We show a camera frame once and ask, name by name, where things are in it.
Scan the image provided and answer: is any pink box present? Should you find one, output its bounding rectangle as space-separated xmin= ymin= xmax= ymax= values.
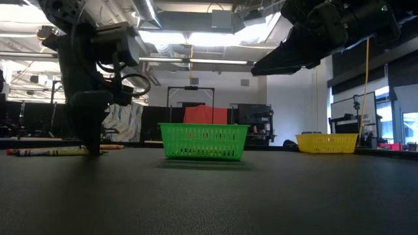
xmin=377 ymin=142 xmax=405 ymax=152

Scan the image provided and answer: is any black equipment rack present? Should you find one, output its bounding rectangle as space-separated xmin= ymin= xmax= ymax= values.
xmin=228 ymin=103 xmax=277 ymax=147

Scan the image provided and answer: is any small black tripod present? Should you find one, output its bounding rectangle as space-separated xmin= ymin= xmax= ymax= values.
xmin=352 ymin=94 xmax=362 ymax=134

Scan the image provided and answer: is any black rounded bag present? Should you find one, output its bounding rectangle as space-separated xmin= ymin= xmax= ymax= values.
xmin=281 ymin=139 xmax=300 ymax=151

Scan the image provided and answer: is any grey patterned sheet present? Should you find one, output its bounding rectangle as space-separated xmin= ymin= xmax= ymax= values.
xmin=101 ymin=102 xmax=144 ymax=143

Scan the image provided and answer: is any white board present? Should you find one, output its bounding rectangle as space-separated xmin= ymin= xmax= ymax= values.
xmin=330 ymin=91 xmax=379 ymax=125

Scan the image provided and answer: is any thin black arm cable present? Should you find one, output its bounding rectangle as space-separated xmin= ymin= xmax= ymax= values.
xmin=97 ymin=52 xmax=152 ymax=97

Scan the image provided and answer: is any yellow-green crayon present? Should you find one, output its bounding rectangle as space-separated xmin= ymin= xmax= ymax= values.
xmin=48 ymin=149 xmax=109 ymax=157

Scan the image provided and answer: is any yellow plastic basket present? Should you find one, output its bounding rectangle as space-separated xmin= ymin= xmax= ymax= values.
xmin=295 ymin=133 xmax=359 ymax=155

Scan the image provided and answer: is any grey ceiling box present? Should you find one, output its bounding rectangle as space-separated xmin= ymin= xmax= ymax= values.
xmin=210 ymin=8 xmax=235 ymax=32

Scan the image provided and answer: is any orange partition panel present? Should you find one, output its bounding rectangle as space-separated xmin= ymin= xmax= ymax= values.
xmin=183 ymin=104 xmax=229 ymax=125

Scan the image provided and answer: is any black round ceiling fixture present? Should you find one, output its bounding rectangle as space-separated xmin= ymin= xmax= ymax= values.
xmin=35 ymin=25 xmax=58 ymax=42

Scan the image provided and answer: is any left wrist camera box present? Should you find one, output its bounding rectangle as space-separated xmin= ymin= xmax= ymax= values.
xmin=93 ymin=22 xmax=142 ymax=68

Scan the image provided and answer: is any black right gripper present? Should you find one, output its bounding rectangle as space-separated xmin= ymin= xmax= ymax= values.
xmin=250 ymin=0 xmax=402 ymax=77

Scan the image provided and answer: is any silver ventilation duct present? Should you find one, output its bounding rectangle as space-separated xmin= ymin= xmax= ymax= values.
xmin=129 ymin=0 xmax=163 ymax=87

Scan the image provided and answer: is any green plastic basket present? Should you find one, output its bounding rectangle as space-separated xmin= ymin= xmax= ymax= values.
xmin=159 ymin=122 xmax=251 ymax=161

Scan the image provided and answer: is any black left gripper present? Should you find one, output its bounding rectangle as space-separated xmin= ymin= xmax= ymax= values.
xmin=41 ymin=22 xmax=133 ymax=157

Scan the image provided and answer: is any black partition panel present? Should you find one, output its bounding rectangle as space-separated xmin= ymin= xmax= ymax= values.
xmin=140 ymin=106 xmax=185 ymax=144
xmin=0 ymin=100 xmax=72 ymax=138

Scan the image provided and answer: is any long ceiling light strip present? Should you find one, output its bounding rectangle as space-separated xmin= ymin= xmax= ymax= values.
xmin=138 ymin=55 xmax=259 ymax=66

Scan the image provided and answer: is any black rig frame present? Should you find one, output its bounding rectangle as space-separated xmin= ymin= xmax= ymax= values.
xmin=167 ymin=86 xmax=216 ymax=125
xmin=50 ymin=80 xmax=65 ymax=105

